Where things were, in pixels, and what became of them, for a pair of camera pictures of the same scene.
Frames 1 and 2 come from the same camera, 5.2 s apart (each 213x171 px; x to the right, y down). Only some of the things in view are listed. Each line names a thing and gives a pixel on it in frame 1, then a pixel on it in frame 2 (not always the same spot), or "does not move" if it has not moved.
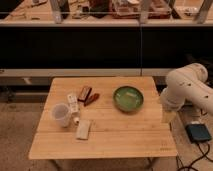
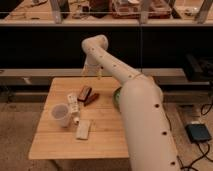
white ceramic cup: [61, 113] does not move
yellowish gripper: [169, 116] → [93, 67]
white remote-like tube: [74, 107] does not move
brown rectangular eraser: [84, 93] does not move
